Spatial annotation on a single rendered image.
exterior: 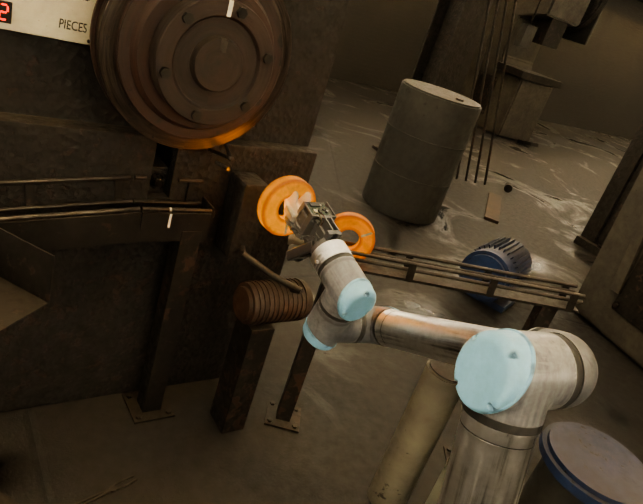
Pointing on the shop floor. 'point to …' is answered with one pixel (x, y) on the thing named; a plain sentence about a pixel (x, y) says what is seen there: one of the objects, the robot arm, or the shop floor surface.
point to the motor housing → (253, 344)
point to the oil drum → (420, 151)
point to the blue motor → (504, 249)
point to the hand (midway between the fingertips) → (289, 199)
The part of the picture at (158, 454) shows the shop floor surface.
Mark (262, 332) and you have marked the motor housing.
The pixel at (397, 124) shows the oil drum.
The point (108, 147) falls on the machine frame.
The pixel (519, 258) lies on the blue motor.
